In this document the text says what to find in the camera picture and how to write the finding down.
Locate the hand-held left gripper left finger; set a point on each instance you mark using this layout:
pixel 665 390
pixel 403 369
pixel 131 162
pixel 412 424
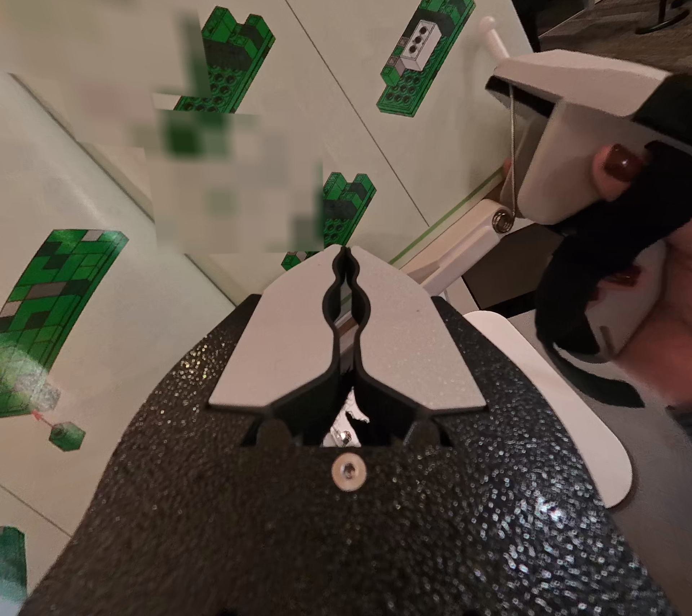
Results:
pixel 270 346

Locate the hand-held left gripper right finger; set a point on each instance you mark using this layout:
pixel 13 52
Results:
pixel 421 351

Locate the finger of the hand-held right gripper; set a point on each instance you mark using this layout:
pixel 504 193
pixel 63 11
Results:
pixel 584 78
pixel 562 167

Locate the metal page holder clip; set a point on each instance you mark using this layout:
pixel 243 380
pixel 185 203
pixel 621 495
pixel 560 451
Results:
pixel 488 24

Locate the green toy instruction booklet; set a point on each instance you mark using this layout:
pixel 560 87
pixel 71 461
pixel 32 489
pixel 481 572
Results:
pixel 351 32

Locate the grey desk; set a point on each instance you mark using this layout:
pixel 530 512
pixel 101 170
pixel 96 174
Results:
pixel 659 491

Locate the person's right hand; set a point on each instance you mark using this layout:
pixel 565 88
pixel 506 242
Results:
pixel 681 329

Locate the wooden book stand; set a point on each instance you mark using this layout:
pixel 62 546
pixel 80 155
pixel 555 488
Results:
pixel 540 383

